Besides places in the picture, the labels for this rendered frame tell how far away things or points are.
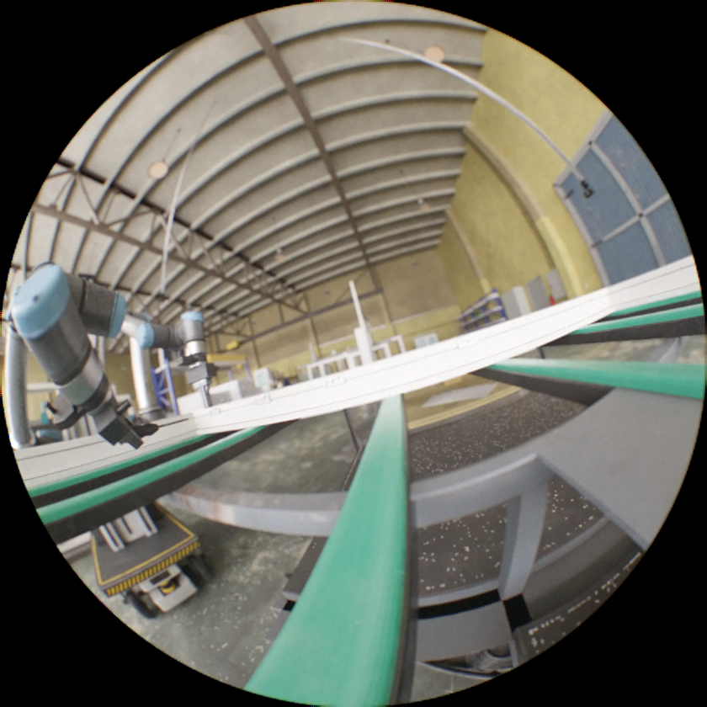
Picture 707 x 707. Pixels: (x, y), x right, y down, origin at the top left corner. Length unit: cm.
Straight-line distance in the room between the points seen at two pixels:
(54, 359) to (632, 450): 48
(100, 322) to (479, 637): 73
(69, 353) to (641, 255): 653
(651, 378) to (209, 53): 768
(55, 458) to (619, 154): 698
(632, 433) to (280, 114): 803
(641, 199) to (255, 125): 962
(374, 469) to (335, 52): 776
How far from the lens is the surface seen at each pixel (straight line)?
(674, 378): 21
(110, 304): 48
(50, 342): 33
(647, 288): 78
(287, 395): 51
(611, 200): 650
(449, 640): 39
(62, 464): 63
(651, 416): 19
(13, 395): 111
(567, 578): 44
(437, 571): 41
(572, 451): 15
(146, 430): 54
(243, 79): 759
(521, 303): 953
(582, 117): 699
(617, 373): 24
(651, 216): 609
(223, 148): 840
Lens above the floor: 94
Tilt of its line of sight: 4 degrees up
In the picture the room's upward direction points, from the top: 16 degrees counter-clockwise
